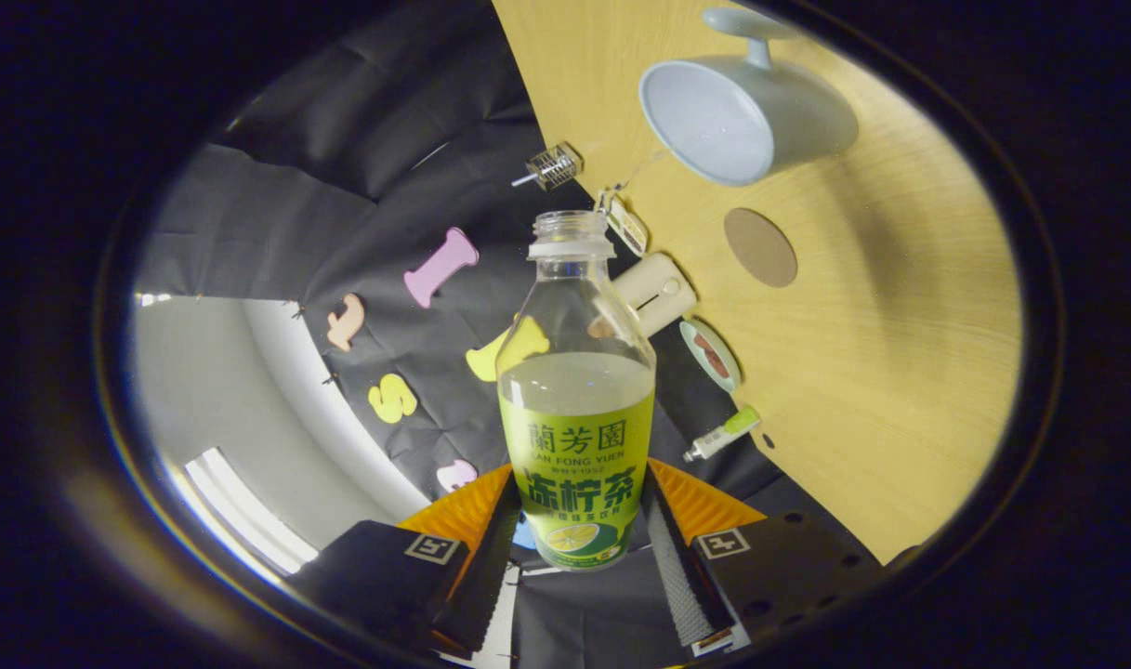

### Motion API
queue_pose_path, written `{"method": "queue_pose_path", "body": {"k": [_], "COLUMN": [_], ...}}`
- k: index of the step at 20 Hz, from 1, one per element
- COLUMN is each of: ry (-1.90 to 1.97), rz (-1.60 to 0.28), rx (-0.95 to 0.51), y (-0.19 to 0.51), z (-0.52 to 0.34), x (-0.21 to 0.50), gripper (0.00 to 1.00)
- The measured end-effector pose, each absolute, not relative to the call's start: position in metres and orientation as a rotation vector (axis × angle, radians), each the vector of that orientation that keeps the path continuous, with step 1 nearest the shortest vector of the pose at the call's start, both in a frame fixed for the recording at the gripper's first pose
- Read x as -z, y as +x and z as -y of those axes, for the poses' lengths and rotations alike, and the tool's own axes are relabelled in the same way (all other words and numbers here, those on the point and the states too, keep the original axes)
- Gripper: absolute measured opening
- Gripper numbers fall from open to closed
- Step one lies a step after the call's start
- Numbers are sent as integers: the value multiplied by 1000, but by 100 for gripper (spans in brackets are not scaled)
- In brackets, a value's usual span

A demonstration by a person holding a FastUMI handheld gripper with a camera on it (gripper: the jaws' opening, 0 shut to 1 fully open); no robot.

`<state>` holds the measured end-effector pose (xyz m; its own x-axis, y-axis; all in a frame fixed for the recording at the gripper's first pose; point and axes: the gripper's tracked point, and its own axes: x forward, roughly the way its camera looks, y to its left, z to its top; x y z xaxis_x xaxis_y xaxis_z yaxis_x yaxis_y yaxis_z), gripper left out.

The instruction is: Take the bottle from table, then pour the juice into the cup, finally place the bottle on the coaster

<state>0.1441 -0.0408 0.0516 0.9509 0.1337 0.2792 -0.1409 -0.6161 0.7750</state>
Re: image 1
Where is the white cup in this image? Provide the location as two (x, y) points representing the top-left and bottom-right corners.
(638, 7), (860, 188)

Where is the round brown coaster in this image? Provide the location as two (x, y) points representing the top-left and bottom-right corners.
(723, 207), (798, 288)

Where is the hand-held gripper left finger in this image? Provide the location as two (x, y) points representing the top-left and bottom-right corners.
(286, 463), (521, 656)

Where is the wooden table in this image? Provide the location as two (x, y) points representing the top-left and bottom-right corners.
(491, 0), (1026, 566)

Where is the small white green bottle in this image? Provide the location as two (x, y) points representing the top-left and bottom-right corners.
(682, 405), (762, 464)

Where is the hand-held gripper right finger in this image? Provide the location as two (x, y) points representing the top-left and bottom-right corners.
(641, 457), (887, 651)

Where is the white divided snack tray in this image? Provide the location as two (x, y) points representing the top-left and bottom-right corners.
(595, 189), (650, 258)

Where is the green label juice bottle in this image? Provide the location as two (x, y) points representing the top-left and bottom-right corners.
(495, 210), (657, 571)

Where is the pale green plate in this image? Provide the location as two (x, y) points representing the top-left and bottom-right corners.
(679, 320), (742, 393)

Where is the ceiling light panel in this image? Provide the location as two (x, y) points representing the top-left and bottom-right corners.
(182, 448), (320, 575)

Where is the white toaster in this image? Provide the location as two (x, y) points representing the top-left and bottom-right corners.
(613, 253), (698, 337)

